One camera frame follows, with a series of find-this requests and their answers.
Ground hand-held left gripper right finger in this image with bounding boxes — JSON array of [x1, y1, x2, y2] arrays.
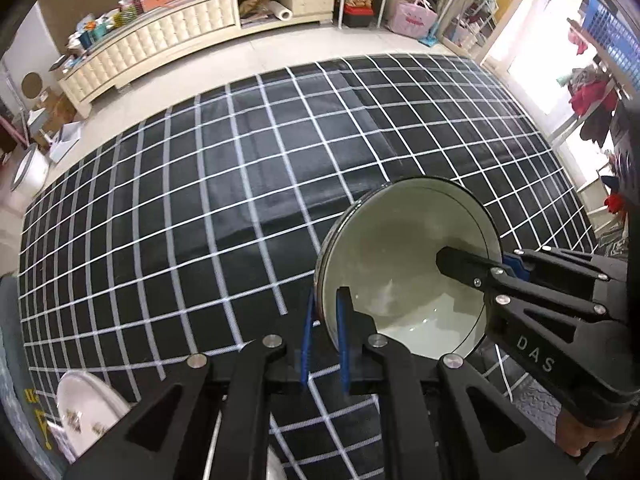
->
[[336, 286, 587, 480]]

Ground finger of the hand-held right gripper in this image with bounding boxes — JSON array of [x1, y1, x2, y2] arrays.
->
[[502, 247, 627, 317], [436, 246, 634, 429]]

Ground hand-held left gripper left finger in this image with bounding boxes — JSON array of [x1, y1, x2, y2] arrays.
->
[[65, 290, 317, 480]]

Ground dark-rimmed ceramic bowl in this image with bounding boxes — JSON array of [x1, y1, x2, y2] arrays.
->
[[313, 175, 504, 361]]

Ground person's right hand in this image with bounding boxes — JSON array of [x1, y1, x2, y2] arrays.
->
[[554, 407, 633, 457]]

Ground red clothes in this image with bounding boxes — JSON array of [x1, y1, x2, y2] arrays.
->
[[570, 67, 621, 117]]

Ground blue plastic basket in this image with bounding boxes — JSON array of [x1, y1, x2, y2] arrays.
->
[[582, 0, 640, 97]]

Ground black checked tablecloth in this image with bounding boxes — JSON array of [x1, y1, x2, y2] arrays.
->
[[17, 52, 601, 480]]

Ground pink bag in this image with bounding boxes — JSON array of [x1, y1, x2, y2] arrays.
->
[[387, 0, 439, 39]]

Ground grey chair cover crown print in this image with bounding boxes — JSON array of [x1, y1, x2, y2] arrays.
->
[[0, 275, 68, 467]]

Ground white plastic bin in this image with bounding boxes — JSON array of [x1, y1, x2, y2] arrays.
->
[[10, 142, 51, 194]]

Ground cream tufted low cabinet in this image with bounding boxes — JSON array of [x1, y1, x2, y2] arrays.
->
[[56, 0, 337, 119]]

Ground cardboard box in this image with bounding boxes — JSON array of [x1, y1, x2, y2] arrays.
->
[[30, 92, 77, 127]]

